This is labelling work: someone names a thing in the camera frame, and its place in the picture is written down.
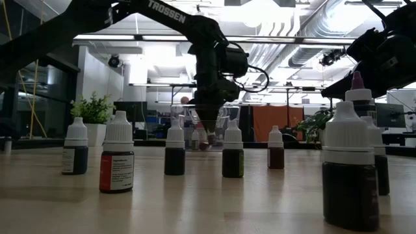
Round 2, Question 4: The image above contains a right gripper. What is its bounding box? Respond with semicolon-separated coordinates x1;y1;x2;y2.
320;27;416;100

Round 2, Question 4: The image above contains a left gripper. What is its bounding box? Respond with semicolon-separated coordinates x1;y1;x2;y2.
188;79;242;144

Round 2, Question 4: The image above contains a small dark dropper bottle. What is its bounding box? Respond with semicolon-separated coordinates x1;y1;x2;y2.
190;129;200;151
61;116;89;176
164;119;187;177
322;100;381;233
198;129;211;151

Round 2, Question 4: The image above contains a small green label dropper bottle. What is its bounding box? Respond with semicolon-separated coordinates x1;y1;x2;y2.
222;120;245;179

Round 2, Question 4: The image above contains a small orange label dropper bottle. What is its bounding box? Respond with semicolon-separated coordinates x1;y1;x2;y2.
267;125;285;170

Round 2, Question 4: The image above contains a small red striped dropper bottle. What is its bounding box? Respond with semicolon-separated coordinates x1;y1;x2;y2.
99;110;135;194

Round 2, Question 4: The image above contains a purple tipped food coloring bottle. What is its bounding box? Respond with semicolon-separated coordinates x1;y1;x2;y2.
344;70;378;120

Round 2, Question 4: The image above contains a clear plastic bin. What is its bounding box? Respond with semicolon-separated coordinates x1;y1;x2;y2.
170;103;243;152

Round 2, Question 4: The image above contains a black ceiling spotlight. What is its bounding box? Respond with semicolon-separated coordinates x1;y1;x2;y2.
107;54;122;69
320;48;345;68

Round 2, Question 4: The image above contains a leafy green plant white pot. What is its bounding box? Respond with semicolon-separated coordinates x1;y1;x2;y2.
296;109;335;144

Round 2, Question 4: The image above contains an orange partition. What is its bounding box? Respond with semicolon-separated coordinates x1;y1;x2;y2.
252;104;306;142

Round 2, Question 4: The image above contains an overhead light bar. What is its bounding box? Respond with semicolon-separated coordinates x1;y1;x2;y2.
73;33;357;46

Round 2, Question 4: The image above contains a small red label dropper bottle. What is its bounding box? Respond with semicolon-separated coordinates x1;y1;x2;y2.
360;116;390;196

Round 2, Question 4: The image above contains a small green plant white pot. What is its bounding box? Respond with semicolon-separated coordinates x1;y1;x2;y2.
70;90;117;148

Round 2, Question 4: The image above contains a background black metal frame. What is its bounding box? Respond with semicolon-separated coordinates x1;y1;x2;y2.
129;83;334;144

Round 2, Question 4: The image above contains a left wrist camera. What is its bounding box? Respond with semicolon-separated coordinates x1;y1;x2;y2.
224;46;250;79

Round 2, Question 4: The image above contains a yellow extension cable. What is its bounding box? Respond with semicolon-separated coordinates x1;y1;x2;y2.
1;0;48;139

